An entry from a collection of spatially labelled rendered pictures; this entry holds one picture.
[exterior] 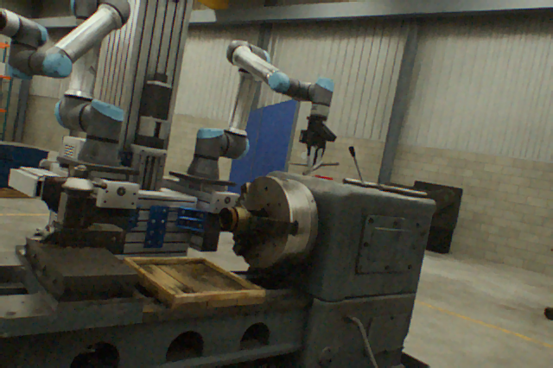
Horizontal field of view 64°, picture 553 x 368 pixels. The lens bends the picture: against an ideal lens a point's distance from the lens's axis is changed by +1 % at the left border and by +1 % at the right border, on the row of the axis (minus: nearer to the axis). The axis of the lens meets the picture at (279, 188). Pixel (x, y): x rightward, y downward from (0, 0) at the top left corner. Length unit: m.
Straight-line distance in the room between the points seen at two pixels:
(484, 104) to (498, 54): 1.18
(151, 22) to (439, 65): 10.64
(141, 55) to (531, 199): 10.13
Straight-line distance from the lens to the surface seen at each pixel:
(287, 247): 1.40
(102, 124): 1.76
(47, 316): 1.04
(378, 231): 1.62
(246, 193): 1.50
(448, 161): 11.67
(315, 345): 1.56
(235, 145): 2.10
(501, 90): 11.81
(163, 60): 2.09
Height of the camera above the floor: 1.28
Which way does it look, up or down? 3 degrees down
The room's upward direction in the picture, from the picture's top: 11 degrees clockwise
